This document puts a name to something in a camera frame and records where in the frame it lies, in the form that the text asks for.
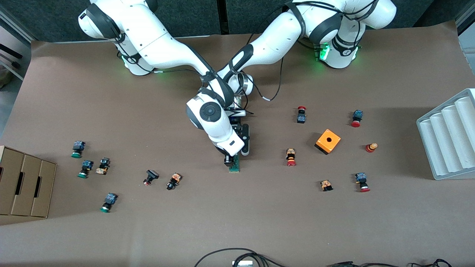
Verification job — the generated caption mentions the brown paper table cover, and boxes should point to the brown paper table cover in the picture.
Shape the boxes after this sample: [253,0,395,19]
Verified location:
[0,20,475,267]

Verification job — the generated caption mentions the black square head button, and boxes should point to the black square head button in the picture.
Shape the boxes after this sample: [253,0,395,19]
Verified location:
[143,169,160,186]

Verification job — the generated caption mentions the green mushroom push button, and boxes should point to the green mushroom push button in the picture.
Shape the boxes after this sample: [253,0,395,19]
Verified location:
[77,160,94,179]
[99,192,118,213]
[71,140,86,159]

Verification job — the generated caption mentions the brown cardboard box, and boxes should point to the brown cardboard box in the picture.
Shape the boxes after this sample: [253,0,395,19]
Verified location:
[0,145,24,215]
[31,159,57,218]
[10,153,40,217]

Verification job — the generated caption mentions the grey ribbed plastic tray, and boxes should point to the grey ribbed plastic tray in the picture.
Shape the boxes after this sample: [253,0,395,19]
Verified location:
[416,88,475,181]

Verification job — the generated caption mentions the white side cabinet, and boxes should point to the white side cabinet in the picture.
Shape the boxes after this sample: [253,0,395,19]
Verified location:
[0,9,32,80]

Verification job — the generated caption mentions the grey metal cabinet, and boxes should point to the grey metal cabinet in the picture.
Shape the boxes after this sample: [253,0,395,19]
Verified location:
[456,6,475,52]

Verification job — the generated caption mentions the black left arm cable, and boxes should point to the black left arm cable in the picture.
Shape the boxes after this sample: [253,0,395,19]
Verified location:
[254,56,284,102]

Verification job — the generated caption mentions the black selector switch orange block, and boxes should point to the black selector switch orange block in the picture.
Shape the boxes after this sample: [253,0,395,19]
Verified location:
[166,172,183,191]

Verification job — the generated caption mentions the black cable bundle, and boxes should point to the black cable bundle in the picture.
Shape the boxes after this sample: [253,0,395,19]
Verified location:
[194,248,286,267]

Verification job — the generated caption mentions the orange button enclosure box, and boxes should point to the orange button enclosure box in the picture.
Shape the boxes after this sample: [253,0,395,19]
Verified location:
[315,129,341,155]

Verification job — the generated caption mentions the beige black switch block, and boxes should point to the beige black switch block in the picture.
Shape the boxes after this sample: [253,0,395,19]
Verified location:
[95,157,111,175]

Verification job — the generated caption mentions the thin black cable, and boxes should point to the thin black cable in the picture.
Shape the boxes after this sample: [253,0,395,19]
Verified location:
[407,258,454,267]
[326,261,401,267]

